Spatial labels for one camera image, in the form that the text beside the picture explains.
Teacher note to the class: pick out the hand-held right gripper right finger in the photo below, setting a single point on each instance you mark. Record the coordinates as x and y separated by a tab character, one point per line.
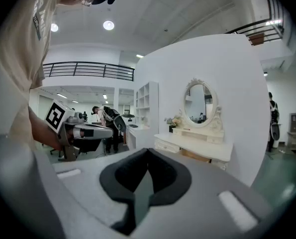
172	180

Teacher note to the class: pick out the brown board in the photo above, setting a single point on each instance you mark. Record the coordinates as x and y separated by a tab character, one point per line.
257	38

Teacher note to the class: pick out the oval white-framed mirror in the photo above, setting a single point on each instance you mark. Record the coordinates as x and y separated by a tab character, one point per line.
198	106

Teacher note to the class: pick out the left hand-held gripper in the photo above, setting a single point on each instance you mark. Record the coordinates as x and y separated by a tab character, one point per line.
63	123

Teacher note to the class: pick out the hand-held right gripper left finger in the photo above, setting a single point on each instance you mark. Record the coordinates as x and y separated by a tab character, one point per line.
118	180

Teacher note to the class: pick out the round ceiling light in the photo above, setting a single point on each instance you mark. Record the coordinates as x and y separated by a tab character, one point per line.
54	27
108	25

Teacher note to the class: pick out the person's left forearm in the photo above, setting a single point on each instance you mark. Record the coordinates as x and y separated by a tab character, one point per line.
42	131

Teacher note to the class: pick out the white side desk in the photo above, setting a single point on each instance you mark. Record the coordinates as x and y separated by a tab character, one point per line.
137	133

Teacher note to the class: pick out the black stair railing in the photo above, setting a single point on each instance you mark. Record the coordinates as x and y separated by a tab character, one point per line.
274	24

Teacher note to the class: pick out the person's beige t-shirt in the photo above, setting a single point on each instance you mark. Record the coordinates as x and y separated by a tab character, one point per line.
16	58

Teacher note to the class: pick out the white dressing table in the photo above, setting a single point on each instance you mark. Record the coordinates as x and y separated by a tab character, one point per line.
207	149

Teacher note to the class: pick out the white open bookshelf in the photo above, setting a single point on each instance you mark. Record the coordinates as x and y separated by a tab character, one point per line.
147	106

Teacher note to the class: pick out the pastel flower bouquet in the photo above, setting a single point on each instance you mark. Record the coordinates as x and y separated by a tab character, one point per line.
175	120

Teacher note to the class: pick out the black balcony railing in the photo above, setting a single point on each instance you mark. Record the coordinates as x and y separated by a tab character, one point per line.
88	70

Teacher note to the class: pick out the wooden drawer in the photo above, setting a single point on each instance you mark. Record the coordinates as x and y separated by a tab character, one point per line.
195	155

